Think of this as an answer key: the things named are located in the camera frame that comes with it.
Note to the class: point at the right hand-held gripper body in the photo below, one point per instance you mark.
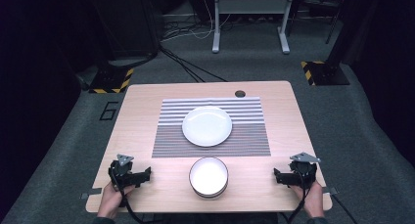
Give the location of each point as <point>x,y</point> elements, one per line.
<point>304,169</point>

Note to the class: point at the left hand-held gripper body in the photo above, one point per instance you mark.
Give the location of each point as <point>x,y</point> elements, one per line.
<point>121,170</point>

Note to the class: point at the person's left hand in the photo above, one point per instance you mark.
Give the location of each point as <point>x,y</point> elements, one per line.
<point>111,201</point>

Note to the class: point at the person's right hand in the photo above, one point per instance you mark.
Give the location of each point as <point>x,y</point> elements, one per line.
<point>312,201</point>

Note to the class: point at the grey tape strip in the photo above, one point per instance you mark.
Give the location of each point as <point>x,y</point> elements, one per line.
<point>91,193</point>

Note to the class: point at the grey striped placemat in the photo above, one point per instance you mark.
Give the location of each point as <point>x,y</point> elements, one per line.
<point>248,141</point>

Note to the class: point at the white bowl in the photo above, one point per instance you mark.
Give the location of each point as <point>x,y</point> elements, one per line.
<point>208,177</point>

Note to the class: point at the white round plate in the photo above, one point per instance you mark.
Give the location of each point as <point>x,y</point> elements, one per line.
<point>207,126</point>

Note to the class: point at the black stand base striped tape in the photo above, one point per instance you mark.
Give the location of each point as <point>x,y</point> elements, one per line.
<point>111,82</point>
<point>326,74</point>

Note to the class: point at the white metal desk frame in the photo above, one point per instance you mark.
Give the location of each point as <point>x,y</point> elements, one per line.
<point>251,5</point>

